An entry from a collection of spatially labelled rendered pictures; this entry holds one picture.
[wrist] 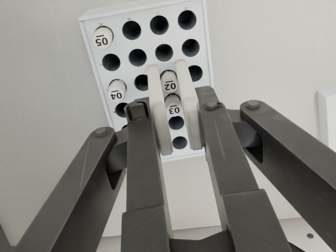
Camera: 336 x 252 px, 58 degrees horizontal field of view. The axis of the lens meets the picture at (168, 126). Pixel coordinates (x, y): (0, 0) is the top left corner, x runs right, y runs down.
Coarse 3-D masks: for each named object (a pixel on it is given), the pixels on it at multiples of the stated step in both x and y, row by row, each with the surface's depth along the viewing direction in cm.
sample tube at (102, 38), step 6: (96, 30) 19; (102, 30) 19; (108, 30) 20; (96, 36) 19; (102, 36) 19; (108, 36) 19; (96, 42) 19; (102, 42) 19; (108, 42) 19; (102, 48) 20
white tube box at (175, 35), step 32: (160, 0) 20; (192, 0) 20; (128, 32) 22; (160, 32) 21; (192, 32) 21; (96, 64) 21; (128, 64) 22; (160, 64) 22; (192, 64) 22; (128, 96) 23
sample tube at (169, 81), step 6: (162, 72) 22; (168, 72) 22; (174, 72) 23; (162, 78) 21; (168, 78) 21; (174, 78) 21; (162, 84) 21; (168, 84) 21; (174, 84) 21; (168, 90) 21; (174, 90) 21
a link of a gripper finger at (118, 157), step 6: (120, 132) 15; (126, 132) 15; (120, 138) 14; (126, 138) 14; (156, 138) 15; (114, 144) 14; (120, 144) 14; (126, 144) 14; (114, 150) 14; (120, 150) 14; (126, 150) 14; (108, 156) 14; (114, 156) 14; (120, 156) 14; (126, 156) 14; (108, 162) 14; (114, 162) 14; (120, 162) 14; (126, 162) 14; (108, 168) 14; (114, 168) 14; (120, 168) 14
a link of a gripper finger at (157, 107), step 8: (152, 64) 21; (152, 72) 19; (152, 80) 18; (152, 88) 17; (160, 88) 17; (152, 96) 16; (160, 96) 16; (152, 104) 15; (160, 104) 15; (152, 112) 15; (160, 112) 15; (152, 120) 15; (160, 120) 15; (160, 128) 15; (168, 128) 16; (160, 136) 16; (168, 136) 16; (160, 144) 16; (168, 144) 16; (160, 152) 16; (168, 152) 16
